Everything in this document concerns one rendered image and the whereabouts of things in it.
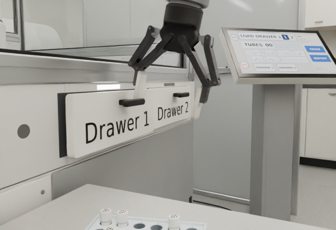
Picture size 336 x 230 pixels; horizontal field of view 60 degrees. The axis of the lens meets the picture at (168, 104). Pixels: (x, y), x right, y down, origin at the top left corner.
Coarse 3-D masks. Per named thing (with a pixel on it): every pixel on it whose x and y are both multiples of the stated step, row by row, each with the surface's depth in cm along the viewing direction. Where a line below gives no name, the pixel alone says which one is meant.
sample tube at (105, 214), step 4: (100, 212) 32; (104, 212) 32; (108, 212) 32; (100, 216) 32; (104, 216) 31; (108, 216) 32; (100, 220) 32; (104, 220) 31; (108, 220) 32; (104, 224) 32; (108, 224) 32
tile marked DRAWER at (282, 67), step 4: (276, 64) 128; (280, 64) 128; (284, 64) 128; (288, 64) 129; (292, 64) 129; (280, 68) 126; (284, 68) 127; (288, 68) 127; (292, 68) 128; (296, 68) 128
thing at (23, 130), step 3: (21, 126) 43; (24, 126) 44; (27, 126) 44; (18, 129) 43; (21, 129) 43; (24, 129) 44; (27, 129) 44; (18, 132) 43; (21, 132) 43; (24, 132) 44; (27, 132) 44; (18, 135) 43; (21, 135) 43; (24, 135) 44; (27, 135) 44; (21, 138) 43
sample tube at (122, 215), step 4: (120, 212) 32; (124, 212) 32; (116, 216) 31; (120, 216) 31; (124, 216) 31; (116, 220) 32; (120, 220) 31; (124, 220) 31; (120, 224) 31; (124, 224) 31
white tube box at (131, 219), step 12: (96, 216) 33; (96, 228) 31; (120, 228) 31; (132, 228) 31; (144, 228) 31; (156, 228) 32; (168, 228) 31; (180, 228) 31; (192, 228) 31; (204, 228) 30
